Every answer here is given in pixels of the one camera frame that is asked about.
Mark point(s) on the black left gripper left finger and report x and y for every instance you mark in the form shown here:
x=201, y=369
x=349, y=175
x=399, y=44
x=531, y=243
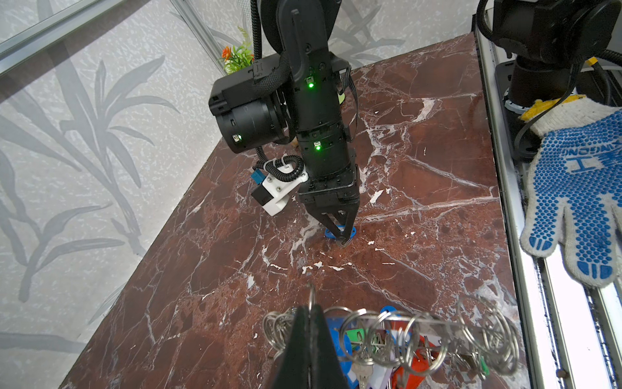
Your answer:
x=294, y=370

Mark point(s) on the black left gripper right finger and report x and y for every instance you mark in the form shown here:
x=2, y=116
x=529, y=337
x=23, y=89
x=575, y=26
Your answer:
x=325, y=371

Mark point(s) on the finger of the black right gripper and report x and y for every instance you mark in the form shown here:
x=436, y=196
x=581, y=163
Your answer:
x=328, y=220
x=349, y=213

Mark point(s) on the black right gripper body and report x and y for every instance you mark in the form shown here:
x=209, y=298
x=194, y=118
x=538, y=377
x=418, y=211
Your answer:
x=333, y=184

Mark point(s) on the blue key tag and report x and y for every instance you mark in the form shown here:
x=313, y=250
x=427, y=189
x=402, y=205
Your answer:
x=340, y=237

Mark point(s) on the steel key ring disc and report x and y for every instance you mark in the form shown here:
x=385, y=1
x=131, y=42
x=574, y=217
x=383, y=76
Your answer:
x=399, y=349

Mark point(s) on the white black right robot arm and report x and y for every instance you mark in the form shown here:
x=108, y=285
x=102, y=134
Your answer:
x=286, y=106

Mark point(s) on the white potted flower plant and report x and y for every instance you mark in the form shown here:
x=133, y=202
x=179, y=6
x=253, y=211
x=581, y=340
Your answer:
x=236, y=58

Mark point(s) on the blue dotted work glove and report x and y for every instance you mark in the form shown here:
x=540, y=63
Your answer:
x=574, y=188

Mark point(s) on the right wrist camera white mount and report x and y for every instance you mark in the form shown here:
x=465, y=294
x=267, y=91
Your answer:
x=272, y=194

